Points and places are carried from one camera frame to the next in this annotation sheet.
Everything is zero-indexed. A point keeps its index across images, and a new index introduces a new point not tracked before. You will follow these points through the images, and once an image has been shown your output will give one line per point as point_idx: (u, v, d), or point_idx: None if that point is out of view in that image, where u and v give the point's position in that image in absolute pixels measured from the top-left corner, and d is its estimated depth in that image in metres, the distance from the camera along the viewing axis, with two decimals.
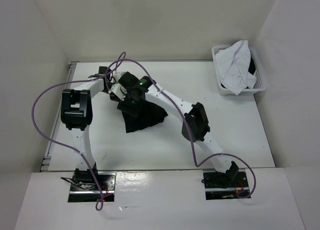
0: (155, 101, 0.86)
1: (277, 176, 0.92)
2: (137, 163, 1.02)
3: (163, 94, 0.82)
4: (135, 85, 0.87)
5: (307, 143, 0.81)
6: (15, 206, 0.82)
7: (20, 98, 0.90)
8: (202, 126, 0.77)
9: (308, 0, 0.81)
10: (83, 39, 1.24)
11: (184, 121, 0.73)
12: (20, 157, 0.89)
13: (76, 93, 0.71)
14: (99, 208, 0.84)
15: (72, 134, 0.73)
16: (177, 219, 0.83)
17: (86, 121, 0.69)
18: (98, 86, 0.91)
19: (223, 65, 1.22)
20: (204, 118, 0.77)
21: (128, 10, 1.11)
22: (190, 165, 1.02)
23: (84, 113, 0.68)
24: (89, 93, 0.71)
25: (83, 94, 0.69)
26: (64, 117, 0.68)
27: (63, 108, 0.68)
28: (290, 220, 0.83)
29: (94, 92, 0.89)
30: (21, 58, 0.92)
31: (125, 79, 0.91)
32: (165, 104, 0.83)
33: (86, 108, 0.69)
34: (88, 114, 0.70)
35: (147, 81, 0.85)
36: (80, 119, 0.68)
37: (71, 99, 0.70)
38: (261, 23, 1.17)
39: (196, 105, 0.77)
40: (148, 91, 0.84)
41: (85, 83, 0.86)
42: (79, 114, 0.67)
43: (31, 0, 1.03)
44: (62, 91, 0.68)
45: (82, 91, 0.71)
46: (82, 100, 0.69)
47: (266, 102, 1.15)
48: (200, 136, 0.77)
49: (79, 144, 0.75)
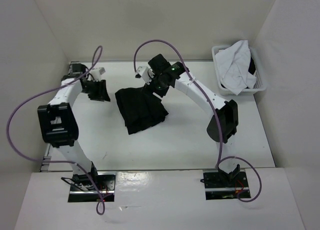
0: (184, 90, 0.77)
1: (277, 176, 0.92)
2: (137, 164, 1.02)
3: (195, 85, 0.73)
4: (166, 69, 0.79)
5: (306, 142, 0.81)
6: (15, 206, 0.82)
7: (21, 97, 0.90)
8: (231, 126, 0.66)
9: (308, 1, 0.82)
10: (83, 39, 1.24)
11: (215, 116, 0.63)
12: (21, 157, 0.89)
13: (53, 109, 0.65)
14: (101, 212, 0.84)
15: (62, 150, 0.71)
16: (178, 219, 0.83)
17: (72, 136, 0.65)
18: (75, 89, 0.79)
19: (223, 65, 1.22)
20: (235, 119, 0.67)
21: (128, 10, 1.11)
22: (190, 165, 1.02)
23: (68, 128, 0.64)
24: (69, 106, 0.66)
25: (62, 108, 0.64)
26: (46, 136, 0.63)
27: (44, 126, 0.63)
28: (290, 219, 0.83)
29: (73, 98, 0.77)
30: (21, 58, 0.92)
31: (157, 61, 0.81)
32: (194, 96, 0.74)
33: (69, 122, 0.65)
34: (72, 129, 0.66)
35: (179, 67, 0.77)
36: (64, 134, 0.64)
37: (50, 115, 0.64)
38: (261, 23, 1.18)
39: (229, 102, 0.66)
40: (180, 78, 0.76)
41: (61, 91, 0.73)
42: (63, 131, 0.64)
43: (31, 0, 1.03)
44: (37, 108, 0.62)
45: (61, 105, 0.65)
46: (63, 116, 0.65)
47: (265, 102, 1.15)
48: (226, 137, 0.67)
49: (75, 156, 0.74)
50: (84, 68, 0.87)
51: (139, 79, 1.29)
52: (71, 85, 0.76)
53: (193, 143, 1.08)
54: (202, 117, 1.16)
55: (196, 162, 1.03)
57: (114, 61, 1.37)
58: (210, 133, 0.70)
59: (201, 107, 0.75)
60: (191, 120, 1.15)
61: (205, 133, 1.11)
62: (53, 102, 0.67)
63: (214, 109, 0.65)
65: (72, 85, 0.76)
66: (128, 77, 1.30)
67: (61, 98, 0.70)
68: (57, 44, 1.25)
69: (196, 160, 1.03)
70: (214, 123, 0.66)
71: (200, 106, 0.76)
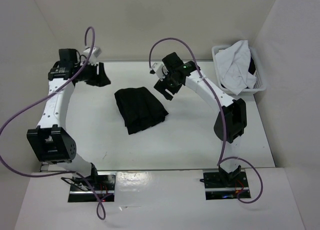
0: (194, 88, 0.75)
1: (276, 176, 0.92)
2: (137, 164, 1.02)
3: (205, 82, 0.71)
4: (178, 67, 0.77)
5: (306, 142, 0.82)
6: (15, 206, 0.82)
7: (21, 97, 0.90)
8: (238, 126, 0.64)
9: (308, 1, 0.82)
10: (83, 39, 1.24)
11: (221, 112, 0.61)
12: (20, 157, 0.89)
13: (45, 131, 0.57)
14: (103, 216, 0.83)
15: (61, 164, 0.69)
16: (178, 219, 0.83)
17: (69, 157, 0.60)
18: (67, 92, 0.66)
19: (223, 65, 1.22)
20: (243, 118, 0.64)
21: (128, 11, 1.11)
22: (190, 165, 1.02)
23: (64, 152, 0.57)
24: (62, 130, 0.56)
25: (54, 134, 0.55)
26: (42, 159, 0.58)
27: (37, 150, 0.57)
28: (289, 219, 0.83)
29: (66, 104, 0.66)
30: (21, 58, 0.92)
31: (170, 58, 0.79)
32: (204, 93, 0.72)
33: (64, 147, 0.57)
34: (69, 150, 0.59)
35: (191, 66, 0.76)
36: (61, 157, 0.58)
37: (43, 139, 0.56)
38: (261, 23, 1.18)
39: (238, 100, 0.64)
40: (190, 76, 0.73)
41: (50, 102, 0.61)
42: (59, 155, 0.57)
43: (31, 0, 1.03)
44: (27, 134, 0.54)
45: (53, 129, 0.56)
46: (56, 142, 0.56)
47: (265, 102, 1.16)
48: (232, 136, 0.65)
49: (72, 166, 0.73)
50: (74, 53, 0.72)
51: (139, 79, 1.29)
52: (60, 92, 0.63)
53: (194, 143, 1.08)
54: (203, 117, 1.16)
55: (196, 162, 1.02)
57: (114, 61, 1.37)
58: (216, 132, 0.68)
59: (210, 105, 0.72)
60: (191, 120, 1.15)
61: (205, 133, 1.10)
62: (43, 123, 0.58)
63: (220, 106, 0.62)
65: (62, 91, 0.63)
66: (128, 77, 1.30)
67: (51, 116, 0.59)
68: (57, 44, 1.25)
69: (197, 160, 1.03)
70: (220, 120, 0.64)
71: (208, 103, 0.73)
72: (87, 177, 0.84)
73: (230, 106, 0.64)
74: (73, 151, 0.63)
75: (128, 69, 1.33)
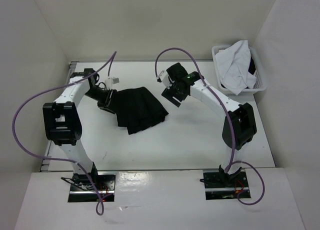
0: (199, 97, 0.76)
1: (277, 176, 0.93)
2: (137, 164, 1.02)
3: (209, 89, 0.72)
4: (183, 77, 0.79)
5: (306, 142, 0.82)
6: (15, 207, 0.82)
7: (21, 98, 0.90)
8: (247, 131, 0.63)
9: (308, 1, 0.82)
10: (83, 39, 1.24)
11: (227, 117, 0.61)
12: (20, 157, 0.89)
13: (58, 106, 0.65)
14: (100, 212, 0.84)
15: (64, 149, 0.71)
16: (179, 219, 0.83)
17: (75, 136, 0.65)
18: (83, 87, 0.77)
19: (223, 65, 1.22)
20: (251, 123, 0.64)
21: (128, 10, 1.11)
22: (191, 165, 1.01)
23: (71, 127, 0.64)
24: (74, 107, 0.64)
25: (67, 107, 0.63)
26: (50, 135, 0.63)
27: (48, 125, 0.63)
28: (290, 220, 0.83)
29: (80, 95, 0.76)
30: (21, 58, 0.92)
31: (175, 68, 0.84)
32: (208, 101, 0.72)
33: (72, 122, 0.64)
34: (76, 128, 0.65)
35: (195, 76, 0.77)
36: (68, 134, 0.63)
37: (55, 113, 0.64)
38: (261, 23, 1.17)
39: (244, 105, 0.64)
40: (194, 85, 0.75)
41: (69, 89, 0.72)
42: (67, 130, 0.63)
43: (31, 0, 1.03)
44: (43, 105, 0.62)
45: (66, 104, 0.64)
46: (67, 115, 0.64)
47: (265, 102, 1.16)
48: (241, 143, 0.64)
49: (74, 156, 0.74)
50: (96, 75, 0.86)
51: (139, 79, 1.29)
52: (79, 83, 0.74)
53: (194, 143, 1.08)
54: (202, 117, 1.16)
55: (196, 162, 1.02)
57: (114, 61, 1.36)
58: (225, 140, 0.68)
59: (216, 113, 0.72)
60: (191, 120, 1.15)
61: (204, 133, 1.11)
62: (59, 100, 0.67)
63: (226, 111, 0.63)
65: (79, 83, 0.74)
66: (129, 77, 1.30)
67: (67, 96, 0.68)
68: (57, 44, 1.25)
69: (197, 160, 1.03)
70: (227, 126, 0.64)
71: (214, 111, 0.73)
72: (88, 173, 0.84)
73: (237, 111, 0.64)
74: (79, 134, 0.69)
75: (128, 69, 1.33)
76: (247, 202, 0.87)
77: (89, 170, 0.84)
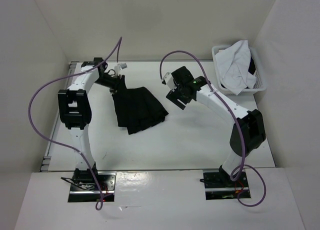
0: (205, 102, 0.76)
1: (277, 176, 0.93)
2: (137, 164, 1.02)
3: (216, 95, 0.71)
4: (188, 82, 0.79)
5: (306, 142, 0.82)
6: (15, 207, 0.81)
7: (21, 98, 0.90)
8: (256, 138, 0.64)
9: (308, 1, 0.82)
10: (83, 39, 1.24)
11: (237, 124, 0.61)
12: (21, 157, 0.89)
13: (71, 93, 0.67)
14: (100, 213, 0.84)
15: (72, 134, 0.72)
16: (178, 219, 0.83)
17: (85, 120, 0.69)
18: (93, 76, 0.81)
19: (226, 66, 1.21)
20: (260, 131, 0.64)
21: (128, 10, 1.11)
22: (191, 165, 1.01)
23: (82, 113, 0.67)
24: (85, 94, 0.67)
25: (79, 95, 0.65)
26: (63, 118, 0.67)
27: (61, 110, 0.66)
28: (289, 220, 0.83)
29: (91, 84, 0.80)
30: (21, 58, 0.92)
31: (180, 72, 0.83)
32: (216, 107, 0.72)
33: (84, 108, 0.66)
34: (87, 113, 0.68)
35: (201, 81, 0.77)
36: (80, 119, 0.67)
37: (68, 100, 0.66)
38: (261, 23, 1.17)
39: (253, 111, 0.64)
40: (201, 90, 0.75)
41: (81, 77, 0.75)
42: (78, 116, 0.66)
43: (31, 0, 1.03)
44: (57, 93, 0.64)
45: (78, 91, 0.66)
46: (79, 102, 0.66)
47: (265, 102, 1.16)
48: (250, 150, 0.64)
49: (79, 143, 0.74)
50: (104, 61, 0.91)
51: (139, 79, 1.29)
52: (88, 72, 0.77)
53: (194, 143, 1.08)
54: (202, 117, 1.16)
55: (196, 162, 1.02)
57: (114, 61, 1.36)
58: (233, 146, 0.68)
59: (223, 119, 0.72)
60: (191, 120, 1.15)
61: (204, 133, 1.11)
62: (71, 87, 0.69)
63: (235, 117, 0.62)
65: (89, 72, 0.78)
66: (129, 77, 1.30)
67: (79, 84, 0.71)
68: (57, 44, 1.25)
69: (197, 160, 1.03)
70: (235, 133, 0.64)
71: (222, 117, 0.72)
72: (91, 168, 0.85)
73: (246, 118, 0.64)
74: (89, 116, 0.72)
75: (128, 69, 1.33)
76: (247, 202, 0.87)
77: (92, 167, 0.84)
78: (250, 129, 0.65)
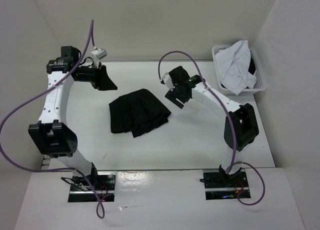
0: (200, 99, 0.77)
1: (277, 176, 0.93)
2: (137, 164, 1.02)
3: (210, 91, 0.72)
4: (185, 80, 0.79)
5: (306, 142, 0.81)
6: (15, 207, 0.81)
7: (20, 98, 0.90)
8: (249, 132, 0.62)
9: (308, 1, 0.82)
10: (83, 39, 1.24)
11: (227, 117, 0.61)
12: (20, 157, 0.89)
13: (46, 125, 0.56)
14: (100, 212, 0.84)
15: (61, 159, 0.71)
16: (178, 219, 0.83)
17: (71, 152, 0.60)
18: (67, 85, 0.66)
19: (224, 65, 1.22)
20: (253, 124, 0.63)
21: (128, 10, 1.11)
22: (191, 165, 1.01)
23: (66, 147, 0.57)
24: (64, 127, 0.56)
25: (56, 129, 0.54)
26: (44, 153, 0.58)
27: (41, 147, 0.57)
28: (289, 220, 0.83)
29: (66, 96, 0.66)
30: (21, 58, 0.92)
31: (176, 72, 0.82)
32: (210, 103, 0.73)
33: (66, 142, 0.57)
34: (70, 146, 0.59)
35: (196, 79, 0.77)
36: (63, 153, 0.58)
37: (44, 136, 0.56)
38: (261, 23, 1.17)
39: (245, 106, 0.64)
40: (195, 88, 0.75)
41: (49, 98, 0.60)
42: (61, 151, 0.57)
43: (31, 0, 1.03)
44: (28, 130, 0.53)
45: (54, 124, 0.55)
46: (58, 137, 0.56)
47: (265, 102, 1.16)
48: (243, 144, 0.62)
49: (72, 163, 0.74)
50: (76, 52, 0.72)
51: (139, 80, 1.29)
52: (60, 85, 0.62)
53: (194, 143, 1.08)
54: (203, 117, 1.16)
55: (196, 162, 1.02)
57: (114, 61, 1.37)
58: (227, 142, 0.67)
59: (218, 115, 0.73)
60: (191, 120, 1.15)
61: (204, 133, 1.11)
62: (44, 119, 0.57)
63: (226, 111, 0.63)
65: (61, 85, 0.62)
66: (128, 77, 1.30)
67: (52, 111, 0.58)
68: (57, 44, 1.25)
69: (197, 159, 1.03)
70: (227, 127, 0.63)
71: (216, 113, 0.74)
72: (87, 175, 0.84)
73: (238, 112, 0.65)
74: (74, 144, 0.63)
75: (128, 69, 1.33)
76: (248, 202, 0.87)
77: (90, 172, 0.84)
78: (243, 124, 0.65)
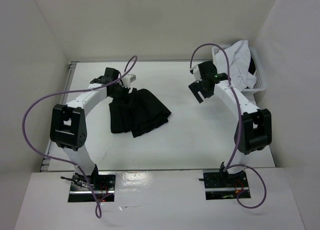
0: (221, 96, 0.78)
1: (277, 176, 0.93)
2: (137, 164, 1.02)
3: (231, 90, 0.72)
4: (210, 75, 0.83)
5: (306, 143, 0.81)
6: (15, 207, 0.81)
7: (20, 98, 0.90)
8: (260, 138, 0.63)
9: (308, 1, 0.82)
10: (83, 39, 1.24)
11: (241, 119, 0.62)
12: (20, 157, 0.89)
13: (68, 109, 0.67)
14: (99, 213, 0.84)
15: (67, 152, 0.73)
16: (178, 219, 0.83)
17: (76, 143, 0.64)
18: (99, 95, 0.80)
19: (223, 65, 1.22)
20: (266, 131, 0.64)
21: (128, 10, 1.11)
22: (191, 165, 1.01)
23: (75, 133, 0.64)
24: (82, 114, 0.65)
25: (75, 112, 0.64)
26: (54, 135, 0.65)
27: (55, 126, 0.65)
28: (289, 220, 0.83)
29: (94, 102, 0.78)
30: (21, 58, 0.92)
31: (206, 66, 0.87)
32: (229, 101, 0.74)
33: (77, 128, 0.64)
34: (79, 136, 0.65)
35: (222, 76, 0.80)
36: (71, 139, 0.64)
37: (63, 117, 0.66)
38: (261, 23, 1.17)
39: (263, 110, 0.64)
40: (219, 84, 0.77)
41: (83, 95, 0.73)
42: (69, 135, 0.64)
43: (31, 0, 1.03)
44: (53, 107, 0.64)
45: (75, 109, 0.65)
46: (73, 121, 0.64)
47: (265, 102, 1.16)
48: (250, 149, 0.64)
49: (76, 159, 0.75)
50: (117, 74, 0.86)
51: (138, 80, 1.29)
52: (95, 90, 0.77)
53: (194, 143, 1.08)
54: (203, 117, 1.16)
55: (196, 162, 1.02)
57: (114, 61, 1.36)
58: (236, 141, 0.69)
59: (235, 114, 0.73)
60: (191, 120, 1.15)
61: (204, 133, 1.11)
62: (70, 104, 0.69)
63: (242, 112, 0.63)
65: (96, 90, 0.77)
66: None
67: (79, 102, 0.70)
68: (57, 44, 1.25)
69: (197, 159, 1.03)
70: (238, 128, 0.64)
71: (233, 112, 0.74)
72: (88, 175, 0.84)
73: (254, 115, 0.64)
74: (83, 141, 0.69)
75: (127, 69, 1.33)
76: (249, 205, 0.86)
77: (90, 172, 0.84)
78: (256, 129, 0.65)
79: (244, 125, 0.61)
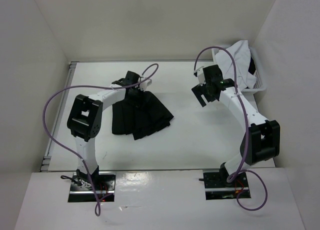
0: (227, 103, 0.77)
1: (276, 176, 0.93)
2: (137, 164, 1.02)
3: (238, 98, 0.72)
4: (216, 81, 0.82)
5: (306, 143, 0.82)
6: (15, 208, 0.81)
7: (20, 98, 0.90)
8: (267, 151, 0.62)
9: (308, 1, 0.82)
10: (84, 39, 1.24)
11: (248, 132, 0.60)
12: (21, 157, 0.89)
13: (89, 101, 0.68)
14: (99, 214, 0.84)
15: (76, 141, 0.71)
16: (178, 219, 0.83)
17: (89, 134, 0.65)
18: (118, 94, 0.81)
19: (223, 65, 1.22)
20: (274, 143, 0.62)
21: (128, 10, 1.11)
22: (191, 165, 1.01)
23: (90, 123, 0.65)
24: (100, 108, 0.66)
25: (94, 105, 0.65)
26: (70, 123, 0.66)
27: (72, 114, 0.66)
28: (289, 220, 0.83)
29: (112, 100, 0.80)
30: (21, 59, 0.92)
31: (211, 70, 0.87)
32: (235, 109, 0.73)
33: (94, 120, 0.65)
34: (93, 127, 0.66)
35: (228, 82, 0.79)
36: (85, 129, 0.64)
37: (83, 107, 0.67)
38: (261, 23, 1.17)
39: (272, 122, 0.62)
40: (225, 91, 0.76)
41: (104, 91, 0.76)
42: (85, 124, 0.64)
43: (31, 1, 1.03)
44: (76, 96, 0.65)
45: (95, 101, 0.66)
46: (91, 112, 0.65)
47: (265, 102, 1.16)
48: (257, 161, 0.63)
49: (82, 152, 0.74)
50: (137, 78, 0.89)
51: None
52: (116, 90, 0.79)
53: (194, 143, 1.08)
54: (202, 117, 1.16)
55: (196, 162, 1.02)
57: (114, 61, 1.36)
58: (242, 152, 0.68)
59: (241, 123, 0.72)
60: (191, 120, 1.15)
61: (204, 133, 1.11)
62: (92, 96, 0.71)
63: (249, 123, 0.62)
65: (117, 90, 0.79)
66: None
67: (100, 96, 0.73)
68: (57, 44, 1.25)
69: (197, 159, 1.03)
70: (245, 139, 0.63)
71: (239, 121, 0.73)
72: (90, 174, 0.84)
73: (262, 126, 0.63)
74: (95, 133, 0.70)
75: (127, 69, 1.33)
76: (252, 207, 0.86)
77: (91, 173, 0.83)
78: (264, 140, 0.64)
79: (252, 137, 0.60)
